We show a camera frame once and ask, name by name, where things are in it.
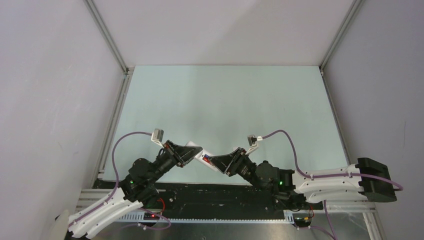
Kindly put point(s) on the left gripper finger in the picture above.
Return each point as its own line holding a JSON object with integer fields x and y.
{"x": 183, "y": 149}
{"x": 186, "y": 157}

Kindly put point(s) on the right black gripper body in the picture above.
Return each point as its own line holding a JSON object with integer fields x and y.
{"x": 243, "y": 166}

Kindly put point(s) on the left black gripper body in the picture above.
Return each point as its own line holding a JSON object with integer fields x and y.
{"x": 168, "y": 160}

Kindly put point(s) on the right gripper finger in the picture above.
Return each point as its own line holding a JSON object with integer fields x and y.
{"x": 233, "y": 155}
{"x": 223, "y": 164}

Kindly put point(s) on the white remote control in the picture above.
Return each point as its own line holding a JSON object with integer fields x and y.
{"x": 200, "y": 158}

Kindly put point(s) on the red battery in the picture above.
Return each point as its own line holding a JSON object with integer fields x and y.
{"x": 207, "y": 161}

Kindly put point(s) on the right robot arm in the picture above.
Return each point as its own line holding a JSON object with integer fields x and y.
{"x": 367, "y": 180}

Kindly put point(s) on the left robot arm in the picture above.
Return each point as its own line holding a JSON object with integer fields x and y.
{"x": 135, "y": 191}

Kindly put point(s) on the left controller board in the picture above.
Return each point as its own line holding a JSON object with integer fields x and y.
{"x": 151, "y": 216}

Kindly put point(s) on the controller board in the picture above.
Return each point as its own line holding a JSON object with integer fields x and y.
{"x": 302, "y": 222}
{"x": 151, "y": 216}

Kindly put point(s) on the right controller board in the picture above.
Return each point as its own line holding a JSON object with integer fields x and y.
{"x": 302, "y": 222}

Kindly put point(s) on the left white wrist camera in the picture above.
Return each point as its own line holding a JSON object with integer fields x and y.
{"x": 157, "y": 136}

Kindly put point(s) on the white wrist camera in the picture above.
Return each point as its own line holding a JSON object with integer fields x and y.
{"x": 157, "y": 136}
{"x": 253, "y": 143}

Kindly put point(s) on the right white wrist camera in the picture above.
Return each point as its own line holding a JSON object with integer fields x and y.
{"x": 253, "y": 143}

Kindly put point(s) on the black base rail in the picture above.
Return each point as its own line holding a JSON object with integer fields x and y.
{"x": 222, "y": 201}

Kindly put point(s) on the grey slotted cable duct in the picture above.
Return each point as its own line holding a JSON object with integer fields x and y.
{"x": 141, "y": 217}

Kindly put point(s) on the left aluminium frame profile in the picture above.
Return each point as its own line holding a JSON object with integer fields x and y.
{"x": 115, "y": 69}

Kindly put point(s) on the aluminium frame profile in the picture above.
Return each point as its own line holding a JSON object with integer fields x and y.
{"x": 115, "y": 69}
{"x": 347, "y": 67}

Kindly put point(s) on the right aluminium frame profile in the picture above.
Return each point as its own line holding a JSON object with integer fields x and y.
{"x": 347, "y": 67}

